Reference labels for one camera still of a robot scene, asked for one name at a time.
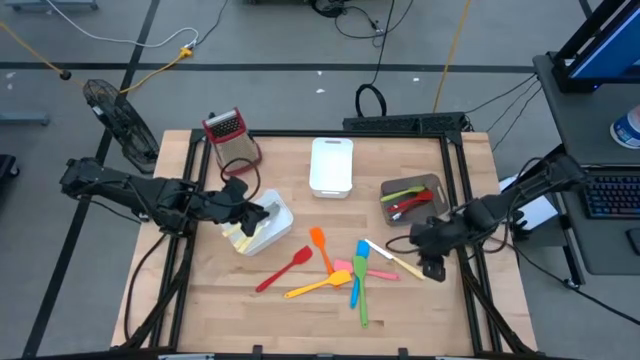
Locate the red silicone spoon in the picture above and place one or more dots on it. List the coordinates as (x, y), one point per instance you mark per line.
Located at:
(422, 196)

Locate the small white plastic bin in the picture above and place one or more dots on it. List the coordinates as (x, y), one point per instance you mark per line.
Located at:
(330, 170)

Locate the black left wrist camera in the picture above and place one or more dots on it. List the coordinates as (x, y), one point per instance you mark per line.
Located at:
(237, 186)

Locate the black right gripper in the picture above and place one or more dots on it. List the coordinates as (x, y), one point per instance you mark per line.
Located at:
(432, 237)

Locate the grey cart base bar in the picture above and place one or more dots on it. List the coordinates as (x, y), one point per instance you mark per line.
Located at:
(50, 5)
(25, 118)

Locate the black backlit keyboard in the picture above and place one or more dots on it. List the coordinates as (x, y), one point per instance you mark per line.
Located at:
(610, 195)

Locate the pink silicone spatula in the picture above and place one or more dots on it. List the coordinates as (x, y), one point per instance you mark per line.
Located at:
(385, 275)

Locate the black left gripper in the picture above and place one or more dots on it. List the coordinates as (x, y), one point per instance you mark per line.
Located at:
(232, 210)

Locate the white paper sheet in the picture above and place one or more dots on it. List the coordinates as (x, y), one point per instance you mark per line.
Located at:
(540, 215)

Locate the black aluminium table frame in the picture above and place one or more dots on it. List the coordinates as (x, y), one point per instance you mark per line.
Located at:
(320, 133)

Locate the grey translucent bin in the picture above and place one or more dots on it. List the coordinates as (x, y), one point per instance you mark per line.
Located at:
(435, 185)

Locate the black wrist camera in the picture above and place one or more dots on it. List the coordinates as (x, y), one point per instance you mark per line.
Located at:
(237, 186)
(434, 270)

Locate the white blue canister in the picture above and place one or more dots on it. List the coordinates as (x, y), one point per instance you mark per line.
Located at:
(627, 130)

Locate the grey keyboard tray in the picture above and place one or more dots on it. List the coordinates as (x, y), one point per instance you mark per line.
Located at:
(600, 250)

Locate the red steel box grater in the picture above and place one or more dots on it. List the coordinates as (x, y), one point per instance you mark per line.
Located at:
(232, 150)

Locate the orange silicone spatula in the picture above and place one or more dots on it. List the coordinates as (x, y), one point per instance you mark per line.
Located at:
(317, 236)

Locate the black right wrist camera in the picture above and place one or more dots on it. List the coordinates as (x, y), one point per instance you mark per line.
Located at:
(434, 270)

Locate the yellow silicone spatula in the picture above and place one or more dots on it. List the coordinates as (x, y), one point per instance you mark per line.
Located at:
(342, 277)

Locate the black perforated power box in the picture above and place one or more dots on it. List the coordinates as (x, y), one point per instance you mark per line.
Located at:
(400, 123)

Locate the red silicone spatula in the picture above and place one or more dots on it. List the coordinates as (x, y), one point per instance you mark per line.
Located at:
(300, 256)

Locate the grey desk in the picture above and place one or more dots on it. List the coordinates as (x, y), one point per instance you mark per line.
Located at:
(575, 125)

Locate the blue silicone spatula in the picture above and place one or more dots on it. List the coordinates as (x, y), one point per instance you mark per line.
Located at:
(354, 297)

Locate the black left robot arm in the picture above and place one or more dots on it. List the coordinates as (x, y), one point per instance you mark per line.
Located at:
(150, 192)

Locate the large white plastic bin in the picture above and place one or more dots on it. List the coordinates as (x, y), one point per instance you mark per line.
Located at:
(280, 225)

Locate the black computer mouse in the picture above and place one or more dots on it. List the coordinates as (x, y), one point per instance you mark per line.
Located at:
(634, 242)

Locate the green silicone spatula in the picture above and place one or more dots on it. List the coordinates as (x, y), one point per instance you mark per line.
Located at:
(364, 305)

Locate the black mesh floor fan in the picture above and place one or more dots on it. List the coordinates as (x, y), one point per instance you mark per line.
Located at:
(125, 125)

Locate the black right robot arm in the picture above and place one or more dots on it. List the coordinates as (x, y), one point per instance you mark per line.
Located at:
(500, 207)

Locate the black computer monitor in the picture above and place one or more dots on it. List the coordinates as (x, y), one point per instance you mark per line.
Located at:
(615, 50)

